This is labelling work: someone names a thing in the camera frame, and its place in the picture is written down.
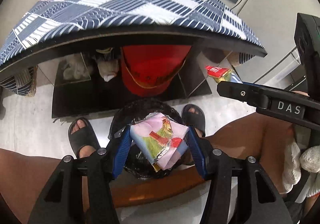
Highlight dark shorts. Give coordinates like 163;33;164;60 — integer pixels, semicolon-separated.
284;196;308;224

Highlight person's right hand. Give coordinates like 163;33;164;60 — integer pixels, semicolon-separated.
282;138;320;198

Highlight black coffee table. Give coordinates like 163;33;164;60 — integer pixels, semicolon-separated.
0;27;267;120

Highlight person's leg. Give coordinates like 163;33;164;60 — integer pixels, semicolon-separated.
184;106;304;195
0;119;101;224

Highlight person's left leg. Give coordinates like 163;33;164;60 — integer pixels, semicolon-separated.
0;119;101;224

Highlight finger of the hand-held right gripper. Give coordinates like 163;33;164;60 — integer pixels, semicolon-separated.
216;80;272;112

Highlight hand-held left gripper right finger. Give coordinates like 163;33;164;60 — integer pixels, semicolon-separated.
187;124;291;224

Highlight person's left black sandal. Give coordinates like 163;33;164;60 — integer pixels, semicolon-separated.
68;116;101;159

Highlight pink snack packet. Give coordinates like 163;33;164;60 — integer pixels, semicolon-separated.
129;111;189;172

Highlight person's right black sandal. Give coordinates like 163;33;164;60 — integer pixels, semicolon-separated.
180;103;206;138

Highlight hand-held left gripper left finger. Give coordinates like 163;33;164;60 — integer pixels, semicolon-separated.
27;126;132;224

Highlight blue patterned tablecloth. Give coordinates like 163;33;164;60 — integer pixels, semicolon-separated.
0;0;266;97

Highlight person's right leg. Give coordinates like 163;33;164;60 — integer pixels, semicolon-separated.
184;106;304;195

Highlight small red yellow packet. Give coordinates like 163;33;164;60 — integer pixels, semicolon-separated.
205;65;242;84

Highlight brown wooden stool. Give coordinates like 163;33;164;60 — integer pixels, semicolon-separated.
109;167;213;209

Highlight red plastic bucket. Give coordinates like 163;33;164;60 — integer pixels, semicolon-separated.
120;45;193;97

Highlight trash bin with black bag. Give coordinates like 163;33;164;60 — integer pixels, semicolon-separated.
108;98;198;180

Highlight white rag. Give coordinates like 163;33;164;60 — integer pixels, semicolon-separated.
96;48;121;82

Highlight person's black sandal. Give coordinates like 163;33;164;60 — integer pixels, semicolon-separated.
68;116;101;159
180;103;206;138

